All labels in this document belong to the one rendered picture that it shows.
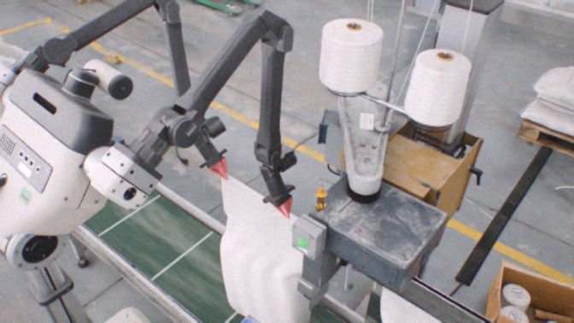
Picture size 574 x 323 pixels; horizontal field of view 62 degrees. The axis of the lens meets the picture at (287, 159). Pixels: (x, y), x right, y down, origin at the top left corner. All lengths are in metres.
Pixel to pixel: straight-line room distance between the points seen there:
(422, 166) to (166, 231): 1.50
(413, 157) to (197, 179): 2.17
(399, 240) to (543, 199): 2.55
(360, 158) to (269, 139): 0.30
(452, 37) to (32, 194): 1.16
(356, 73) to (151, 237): 1.56
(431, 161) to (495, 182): 2.23
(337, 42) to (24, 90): 0.85
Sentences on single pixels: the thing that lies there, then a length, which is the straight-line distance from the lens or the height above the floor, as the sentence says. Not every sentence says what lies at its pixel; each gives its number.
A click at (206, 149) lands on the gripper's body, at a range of 1.71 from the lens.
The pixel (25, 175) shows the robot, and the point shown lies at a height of 1.40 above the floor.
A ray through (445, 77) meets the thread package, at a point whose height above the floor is 1.67.
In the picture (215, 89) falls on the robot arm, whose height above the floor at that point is 1.59.
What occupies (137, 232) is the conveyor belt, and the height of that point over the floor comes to 0.38.
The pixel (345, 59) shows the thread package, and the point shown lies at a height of 1.63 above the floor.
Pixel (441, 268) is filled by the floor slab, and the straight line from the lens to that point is 2.96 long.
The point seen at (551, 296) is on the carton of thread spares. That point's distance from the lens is 2.90.
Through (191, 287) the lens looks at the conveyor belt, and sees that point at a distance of 2.28.
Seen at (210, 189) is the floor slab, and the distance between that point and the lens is 3.29.
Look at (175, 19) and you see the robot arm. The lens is 1.68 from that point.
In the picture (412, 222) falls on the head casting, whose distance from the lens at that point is 1.24.
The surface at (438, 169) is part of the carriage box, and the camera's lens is 1.43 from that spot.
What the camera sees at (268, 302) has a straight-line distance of 1.88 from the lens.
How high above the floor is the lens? 2.20
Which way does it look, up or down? 39 degrees down
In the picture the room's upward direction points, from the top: 2 degrees clockwise
